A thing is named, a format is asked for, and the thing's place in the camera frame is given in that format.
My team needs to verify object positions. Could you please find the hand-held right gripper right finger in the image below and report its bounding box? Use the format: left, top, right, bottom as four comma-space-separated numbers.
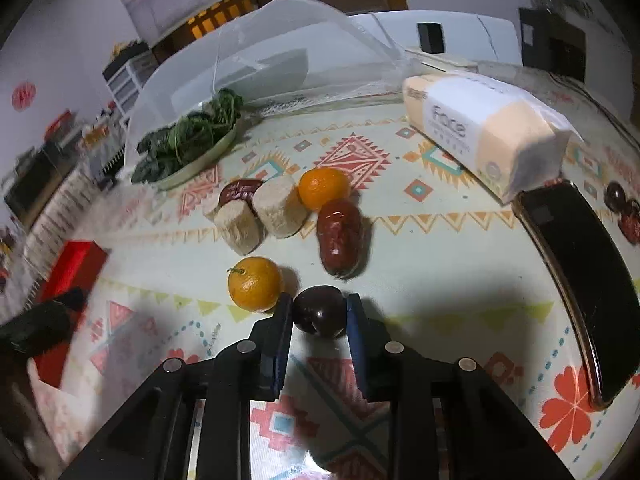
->
346, 294, 576, 480

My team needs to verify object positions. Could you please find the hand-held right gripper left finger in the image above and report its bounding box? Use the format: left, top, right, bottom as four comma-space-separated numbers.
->
59, 292, 295, 480

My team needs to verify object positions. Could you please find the dark purple plum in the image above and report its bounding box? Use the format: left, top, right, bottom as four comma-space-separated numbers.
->
293, 285, 348, 339

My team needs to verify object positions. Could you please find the orange tangerine with stem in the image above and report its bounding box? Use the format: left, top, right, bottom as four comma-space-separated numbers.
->
227, 256, 284, 311

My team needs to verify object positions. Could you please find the large red jujube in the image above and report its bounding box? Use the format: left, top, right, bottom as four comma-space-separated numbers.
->
316, 199, 365, 279

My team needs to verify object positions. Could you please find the beige cylindrical cake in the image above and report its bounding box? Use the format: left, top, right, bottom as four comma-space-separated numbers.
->
214, 201, 265, 255
252, 175, 313, 239

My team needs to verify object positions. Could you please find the patterned tablecloth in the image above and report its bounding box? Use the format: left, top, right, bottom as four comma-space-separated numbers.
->
30, 67, 640, 480

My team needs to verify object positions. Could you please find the small red jujube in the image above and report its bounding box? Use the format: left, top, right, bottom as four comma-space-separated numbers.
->
218, 178, 265, 207

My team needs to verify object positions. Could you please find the plate of green vegetables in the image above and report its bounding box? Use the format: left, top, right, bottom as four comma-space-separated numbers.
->
131, 88, 246, 191

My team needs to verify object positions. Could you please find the red box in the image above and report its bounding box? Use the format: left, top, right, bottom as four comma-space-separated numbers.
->
31, 240, 109, 389

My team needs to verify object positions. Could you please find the black smartphone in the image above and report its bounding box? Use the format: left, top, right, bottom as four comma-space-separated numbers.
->
513, 180, 640, 410

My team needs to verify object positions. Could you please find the tissue pack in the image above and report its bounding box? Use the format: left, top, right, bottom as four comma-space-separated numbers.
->
402, 72, 573, 205

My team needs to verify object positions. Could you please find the dark green object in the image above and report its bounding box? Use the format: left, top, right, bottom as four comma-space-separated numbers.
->
0, 287, 87, 356

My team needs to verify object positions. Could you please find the mesh food cover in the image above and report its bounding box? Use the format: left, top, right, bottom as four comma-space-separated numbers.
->
123, 0, 416, 179

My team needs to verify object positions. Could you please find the white drawer cabinet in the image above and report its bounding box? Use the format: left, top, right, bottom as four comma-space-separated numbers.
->
103, 51, 160, 126

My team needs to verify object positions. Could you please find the black small box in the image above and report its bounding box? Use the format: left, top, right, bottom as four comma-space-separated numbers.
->
417, 22, 445, 55

